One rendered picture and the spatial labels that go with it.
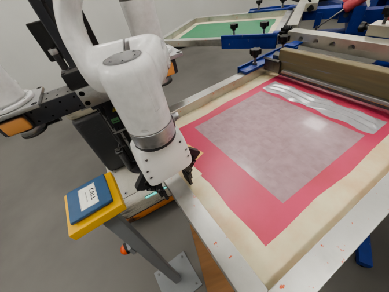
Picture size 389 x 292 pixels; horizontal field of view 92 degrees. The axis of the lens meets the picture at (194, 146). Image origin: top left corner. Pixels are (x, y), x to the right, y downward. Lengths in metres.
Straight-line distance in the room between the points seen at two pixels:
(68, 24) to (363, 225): 0.53
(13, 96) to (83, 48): 0.39
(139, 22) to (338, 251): 0.68
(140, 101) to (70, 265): 1.59
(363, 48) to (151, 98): 0.82
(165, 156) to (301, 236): 0.28
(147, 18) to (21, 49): 3.59
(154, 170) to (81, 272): 1.39
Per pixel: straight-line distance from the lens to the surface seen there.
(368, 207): 0.45
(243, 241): 0.40
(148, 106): 0.27
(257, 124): 0.61
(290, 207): 0.44
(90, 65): 0.34
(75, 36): 0.35
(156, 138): 0.30
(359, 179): 0.53
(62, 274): 1.78
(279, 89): 0.77
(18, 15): 4.09
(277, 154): 0.52
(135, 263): 1.52
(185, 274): 1.38
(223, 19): 1.83
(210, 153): 0.52
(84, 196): 0.56
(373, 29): 0.99
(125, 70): 0.25
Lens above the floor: 1.34
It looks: 44 degrees down
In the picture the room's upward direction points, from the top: 13 degrees counter-clockwise
